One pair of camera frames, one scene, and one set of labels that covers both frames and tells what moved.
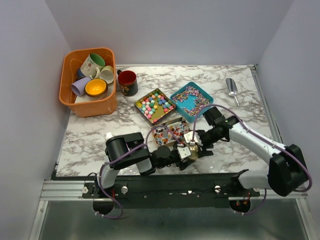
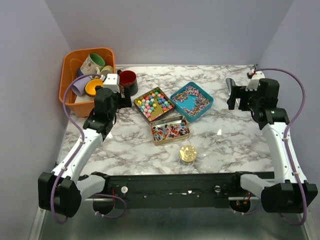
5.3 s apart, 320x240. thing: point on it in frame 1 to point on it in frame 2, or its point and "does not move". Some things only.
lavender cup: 78,87 does not move
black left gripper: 185,163 to 124,102
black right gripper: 202,151 to 239,91
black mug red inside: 127,82 does not move
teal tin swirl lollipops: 188,99 does not move
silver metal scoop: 232,88 does not move
